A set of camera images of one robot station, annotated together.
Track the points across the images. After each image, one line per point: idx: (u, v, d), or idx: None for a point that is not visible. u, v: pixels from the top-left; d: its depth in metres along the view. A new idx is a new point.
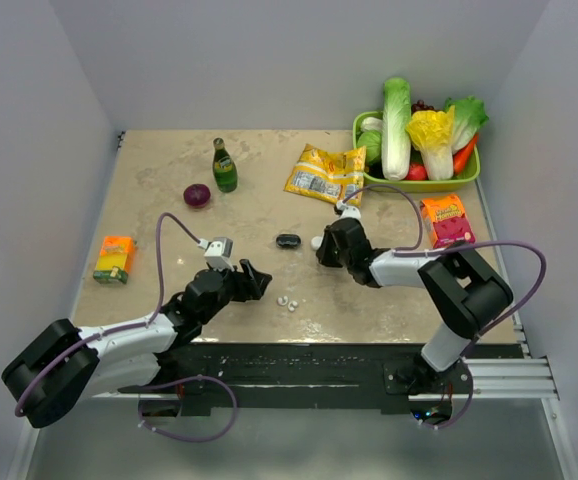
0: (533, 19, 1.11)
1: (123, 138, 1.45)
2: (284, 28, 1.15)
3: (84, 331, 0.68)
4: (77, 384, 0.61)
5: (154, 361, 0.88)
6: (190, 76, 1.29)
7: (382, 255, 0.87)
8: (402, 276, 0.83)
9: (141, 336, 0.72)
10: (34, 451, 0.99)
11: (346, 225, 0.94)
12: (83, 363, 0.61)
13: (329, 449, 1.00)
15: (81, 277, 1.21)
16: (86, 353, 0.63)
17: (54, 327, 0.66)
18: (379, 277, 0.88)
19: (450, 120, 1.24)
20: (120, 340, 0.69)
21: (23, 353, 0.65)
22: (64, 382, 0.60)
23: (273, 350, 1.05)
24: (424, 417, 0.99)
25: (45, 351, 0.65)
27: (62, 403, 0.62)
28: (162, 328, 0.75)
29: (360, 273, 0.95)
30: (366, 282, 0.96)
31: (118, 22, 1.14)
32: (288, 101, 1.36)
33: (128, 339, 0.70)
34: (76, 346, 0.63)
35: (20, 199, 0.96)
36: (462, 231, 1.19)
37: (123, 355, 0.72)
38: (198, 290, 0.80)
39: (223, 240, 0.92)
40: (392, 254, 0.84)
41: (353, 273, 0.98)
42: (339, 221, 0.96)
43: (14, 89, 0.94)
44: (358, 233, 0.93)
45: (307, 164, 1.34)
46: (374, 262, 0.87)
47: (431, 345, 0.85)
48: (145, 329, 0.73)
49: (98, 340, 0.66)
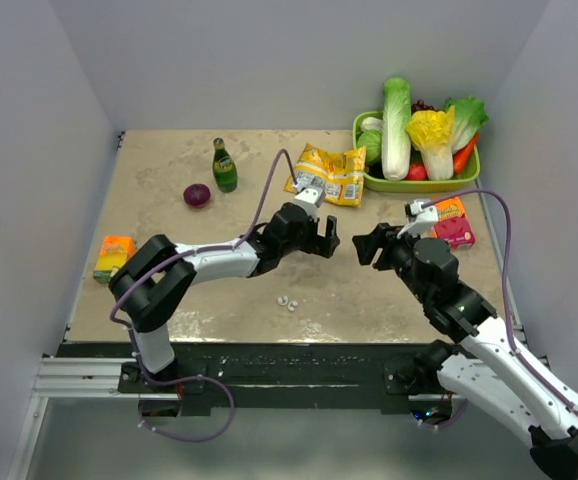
0: (531, 19, 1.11)
1: (123, 138, 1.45)
2: (284, 28, 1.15)
3: (180, 247, 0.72)
4: (176, 293, 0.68)
5: (170, 352, 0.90)
6: (190, 76, 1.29)
7: (489, 327, 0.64)
8: (506, 378, 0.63)
9: (229, 257, 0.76)
10: (33, 451, 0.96)
11: (439, 257, 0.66)
12: (183, 274, 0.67)
13: (329, 449, 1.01)
15: (81, 277, 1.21)
16: (184, 266, 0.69)
17: (153, 241, 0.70)
18: (467, 347, 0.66)
19: (450, 120, 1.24)
20: (211, 258, 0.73)
21: (128, 265, 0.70)
22: (167, 290, 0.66)
23: (273, 350, 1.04)
24: (424, 417, 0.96)
25: (145, 263, 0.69)
27: (161, 311, 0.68)
28: (246, 253, 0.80)
29: (442, 319, 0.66)
30: (445, 332, 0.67)
31: (119, 22, 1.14)
32: (288, 101, 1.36)
33: (218, 259, 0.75)
34: (172, 260, 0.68)
35: (20, 199, 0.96)
36: (462, 231, 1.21)
37: (211, 275, 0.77)
38: (285, 219, 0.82)
39: (320, 190, 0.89)
40: (511, 352, 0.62)
41: (427, 316, 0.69)
42: (426, 247, 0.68)
43: (14, 88, 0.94)
44: (455, 270, 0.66)
45: (307, 164, 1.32)
46: (478, 335, 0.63)
47: (458, 379, 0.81)
48: (231, 252, 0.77)
49: (192, 256, 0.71)
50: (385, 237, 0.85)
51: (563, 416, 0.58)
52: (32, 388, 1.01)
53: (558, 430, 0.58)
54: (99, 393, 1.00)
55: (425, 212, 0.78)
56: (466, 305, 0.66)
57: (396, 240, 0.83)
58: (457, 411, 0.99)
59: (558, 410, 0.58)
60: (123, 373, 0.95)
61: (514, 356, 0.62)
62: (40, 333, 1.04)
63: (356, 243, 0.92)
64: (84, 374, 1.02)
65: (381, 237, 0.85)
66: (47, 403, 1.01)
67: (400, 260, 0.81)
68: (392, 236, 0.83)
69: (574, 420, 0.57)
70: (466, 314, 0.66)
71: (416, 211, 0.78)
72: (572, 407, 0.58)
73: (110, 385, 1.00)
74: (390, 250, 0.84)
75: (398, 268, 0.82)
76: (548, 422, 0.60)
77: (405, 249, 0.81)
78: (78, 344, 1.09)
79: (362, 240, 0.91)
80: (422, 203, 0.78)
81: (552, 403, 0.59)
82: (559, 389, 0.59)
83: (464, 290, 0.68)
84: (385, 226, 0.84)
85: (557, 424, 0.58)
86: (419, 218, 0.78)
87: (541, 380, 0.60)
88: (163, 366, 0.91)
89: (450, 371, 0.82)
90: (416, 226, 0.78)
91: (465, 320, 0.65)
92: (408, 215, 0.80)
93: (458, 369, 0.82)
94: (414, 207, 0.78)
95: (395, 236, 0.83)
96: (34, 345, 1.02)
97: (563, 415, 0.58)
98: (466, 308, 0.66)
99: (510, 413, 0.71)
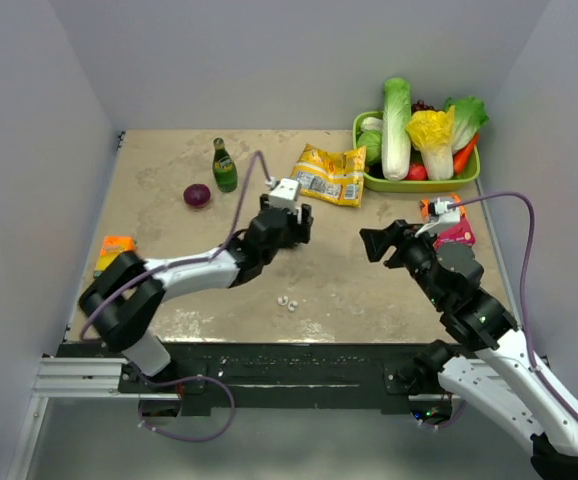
0: (531, 19, 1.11)
1: (123, 138, 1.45)
2: (284, 27, 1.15)
3: (150, 261, 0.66)
4: (145, 311, 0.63)
5: (165, 353, 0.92)
6: (190, 76, 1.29)
7: (509, 340, 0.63)
8: (520, 390, 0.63)
9: (203, 271, 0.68)
10: (33, 451, 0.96)
11: (465, 265, 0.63)
12: (152, 292, 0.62)
13: (329, 450, 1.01)
15: (81, 277, 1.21)
16: (153, 283, 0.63)
17: (122, 257, 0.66)
18: (482, 356, 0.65)
19: (450, 120, 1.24)
20: (186, 272, 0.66)
21: (98, 281, 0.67)
22: (135, 308, 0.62)
23: (274, 350, 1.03)
24: (424, 417, 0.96)
25: (115, 280, 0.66)
27: (132, 331, 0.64)
28: (225, 264, 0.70)
29: (461, 328, 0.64)
30: (462, 340, 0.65)
31: (118, 22, 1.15)
32: (288, 100, 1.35)
33: (193, 273, 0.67)
34: (142, 276, 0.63)
35: (20, 200, 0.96)
36: (462, 231, 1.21)
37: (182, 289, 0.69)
38: (268, 225, 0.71)
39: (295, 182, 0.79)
40: (530, 368, 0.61)
41: (443, 323, 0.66)
42: (449, 253, 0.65)
43: (14, 89, 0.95)
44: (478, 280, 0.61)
45: (307, 164, 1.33)
46: (499, 349, 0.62)
47: (459, 383, 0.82)
48: (207, 264, 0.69)
49: (163, 271, 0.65)
50: (401, 235, 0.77)
51: (576, 435, 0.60)
52: (32, 388, 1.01)
53: (569, 448, 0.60)
54: (99, 393, 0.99)
55: (449, 213, 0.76)
56: (487, 314, 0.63)
57: (413, 239, 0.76)
58: (457, 410, 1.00)
59: (572, 429, 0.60)
60: (123, 373, 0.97)
61: (533, 372, 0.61)
62: (40, 334, 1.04)
63: (365, 236, 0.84)
64: (84, 374, 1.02)
65: (396, 235, 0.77)
66: (46, 403, 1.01)
67: (416, 262, 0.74)
68: (409, 235, 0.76)
69: None
70: (486, 325, 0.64)
71: (441, 210, 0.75)
72: None
73: (110, 385, 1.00)
74: (404, 249, 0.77)
75: (412, 269, 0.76)
76: (560, 438, 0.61)
77: (422, 249, 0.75)
78: (77, 344, 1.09)
79: (375, 235, 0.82)
80: (448, 203, 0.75)
81: (567, 422, 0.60)
82: (575, 408, 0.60)
83: (485, 297, 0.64)
84: (403, 223, 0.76)
85: (570, 442, 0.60)
86: (442, 218, 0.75)
87: (559, 399, 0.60)
88: (160, 370, 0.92)
89: (451, 374, 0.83)
90: (437, 226, 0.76)
91: (485, 331, 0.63)
92: (430, 214, 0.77)
93: (459, 372, 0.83)
94: (438, 206, 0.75)
95: (412, 235, 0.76)
96: (34, 345, 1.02)
97: (577, 434, 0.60)
98: (487, 319, 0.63)
99: (513, 420, 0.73)
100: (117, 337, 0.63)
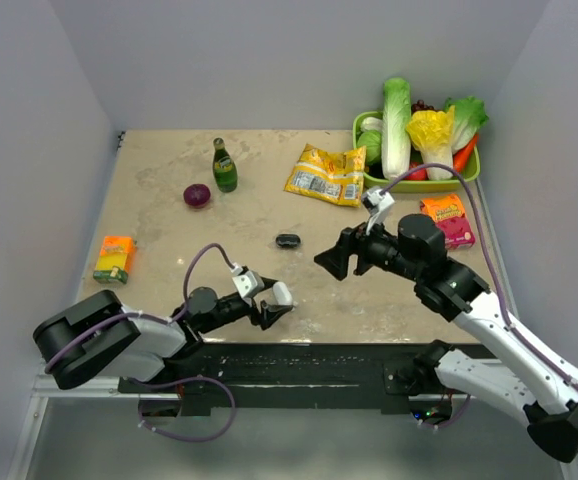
0: (531, 19, 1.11)
1: (123, 138, 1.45)
2: (284, 27, 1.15)
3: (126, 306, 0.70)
4: (115, 351, 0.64)
5: (158, 357, 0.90)
6: (190, 77, 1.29)
7: (483, 302, 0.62)
8: (500, 353, 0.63)
9: (162, 330, 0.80)
10: (34, 450, 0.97)
11: (426, 231, 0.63)
12: (127, 334, 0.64)
13: (329, 450, 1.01)
15: (80, 277, 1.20)
16: (128, 325, 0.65)
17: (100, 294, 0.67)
18: (459, 323, 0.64)
19: (450, 120, 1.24)
20: (150, 326, 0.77)
21: (63, 312, 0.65)
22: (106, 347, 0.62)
23: (273, 350, 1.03)
24: (424, 417, 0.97)
25: (85, 315, 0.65)
27: (91, 371, 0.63)
28: (175, 331, 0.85)
29: (434, 297, 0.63)
30: (437, 310, 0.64)
31: (118, 23, 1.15)
32: (288, 100, 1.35)
33: (156, 328, 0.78)
34: (117, 318, 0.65)
35: (20, 200, 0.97)
36: (462, 231, 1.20)
37: (144, 343, 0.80)
38: (194, 309, 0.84)
39: (254, 281, 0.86)
40: (506, 327, 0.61)
41: (417, 295, 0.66)
42: (409, 222, 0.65)
43: (15, 89, 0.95)
44: (441, 242, 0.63)
45: (307, 164, 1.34)
46: (472, 311, 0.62)
47: (455, 372, 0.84)
48: (165, 327, 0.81)
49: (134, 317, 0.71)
50: (355, 239, 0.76)
51: (561, 390, 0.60)
52: (32, 388, 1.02)
53: (556, 404, 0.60)
54: (100, 392, 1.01)
55: (383, 199, 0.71)
56: (458, 280, 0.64)
57: (367, 238, 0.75)
58: (457, 412, 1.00)
59: (556, 385, 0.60)
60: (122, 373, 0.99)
61: (509, 331, 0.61)
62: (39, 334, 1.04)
63: (323, 261, 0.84)
64: None
65: (350, 242, 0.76)
66: (47, 403, 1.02)
67: (382, 255, 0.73)
68: (362, 237, 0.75)
69: (572, 394, 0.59)
70: (458, 290, 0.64)
71: (376, 200, 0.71)
72: (570, 381, 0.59)
73: (110, 385, 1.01)
74: (365, 251, 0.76)
75: (381, 263, 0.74)
76: (546, 396, 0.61)
77: (380, 240, 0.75)
78: None
79: (330, 254, 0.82)
80: (378, 190, 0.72)
81: (550, 378, 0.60)
82: (556, 363, 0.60)
83: (455, 266, 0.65)
84: (349, 229, 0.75)
85: (556, 398, 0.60)
86: (380, 207, 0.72)
87: (539, 355, 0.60)
88: (150, 376, 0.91)
89: (447, 365, 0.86)
90: (379, 217, 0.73)
91: (457, 296, 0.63)
92: (368, 208, 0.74)
93: (455, 362, 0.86)
94: (372, 197, 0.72)
95: (364, 235, 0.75)
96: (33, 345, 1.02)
97: (561, 389, 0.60)
98: (458, 285, 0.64)
99: (506, 395, 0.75)
100: (73, 374, 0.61)
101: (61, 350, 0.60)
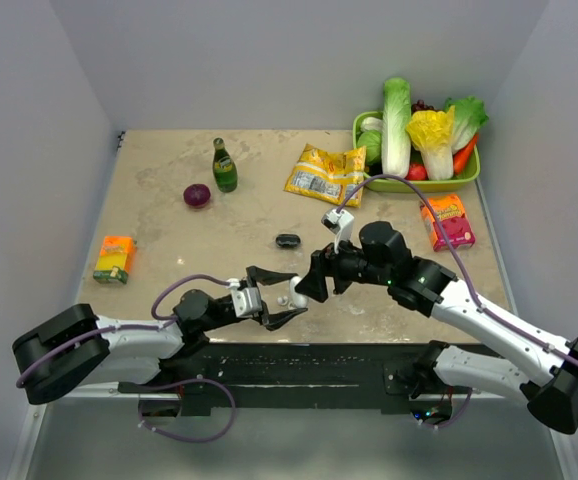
0: (531, 20, 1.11)
1: (123, 138, 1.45)
2: (284, 27, 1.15)
3: (101, 320, 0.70)
4: (83, 369, 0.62)
5: (156, 363, 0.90)
6: (190, 76, 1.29)
7: (452, 291, 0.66)
8: (481, 335, 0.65)
9: (151, 339, 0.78)
10: (34, 449, 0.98)
11: (383, 235, 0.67)
12: (94, 352, 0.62)
13: (330, 450, 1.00)
15: (80, 277, 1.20)
16: (98, 343, 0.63)
17: (75, 310, 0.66)
18: (436, 315, 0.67)
19: (450, 120, 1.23)
20: (132, 337, 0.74)
21: (38, 328, 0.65)
22: (72, 365, 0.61)
23: (273, 350, 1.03)
24: (424, 417, 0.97)
25: (59, 330, 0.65)
27: (62, 386, 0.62)
28: (170, 336, 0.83)
29: (408, 295, 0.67)
30: (413, 307, 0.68)
31: (118, 23, 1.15)
32: (288, 100, 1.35)
33: (138, 337, 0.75)
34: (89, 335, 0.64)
35: (20, 200, 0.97)
36: (462, 231, 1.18)
37: (132, 352, 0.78)
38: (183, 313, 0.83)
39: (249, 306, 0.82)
40: (478, 309, 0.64)
41: (392, 296, 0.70)
42: (369, 229, 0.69)
43: (14, 89, 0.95)
44: (401, 243, 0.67)
45: (307, 164, 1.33)
46: (444, 301, 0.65)
47: (453, 369, 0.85)
48: (156, 334, 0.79)
49: (112, 332, 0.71)
50: (325, 261, 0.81)
51: (542, 359, 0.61)
52: None
53: (542, 374, 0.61)
54: (101, 392, 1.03)
55: (342, 216, 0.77)
56: (427, 275, 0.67)
57: (336, 255, 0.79)
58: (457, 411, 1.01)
59: (536, 354, 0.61)
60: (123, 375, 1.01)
61: (482, 312, 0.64)
62: None
63: (303, 287, 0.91)
64: None
65: (322, 264, 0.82)
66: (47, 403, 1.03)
67: (354, 268, 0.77)
68: (331, 255, 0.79)
69: (553, 360, 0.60)
70: (429, 284, 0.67)
71: (334, 218, 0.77)
72: (548, 348, 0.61)
73: (110, 385, 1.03)
74: (338, 268, 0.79)
75: (356, 275, 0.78)
76: (532, 369, 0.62)
77: (349, 255, 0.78)
78: None
79: (309, 282, 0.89)
80: (335, 209, 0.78)
81: (530, 349, 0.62)
82: (532, 333, 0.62)
83: (422, 264, 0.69)
84: (318, 251, 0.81)
85: (540, 368, 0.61)
86: (340, 223, 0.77)
87: (514, 329, 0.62)
88: (148, 378, 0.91)
89: (443, 363, 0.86)
90: (343, 234, 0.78)
91: (428, 290, 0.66)
92: (331, 228, 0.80)
93: (451, 359, 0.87)
94: (330, 216, 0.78)
95: (331, 253, 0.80)
96: None
97: (542, 357, 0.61)
98: (427, 279, 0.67)
99: (502, 379, 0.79)
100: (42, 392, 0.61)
101: (31, 367, 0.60)
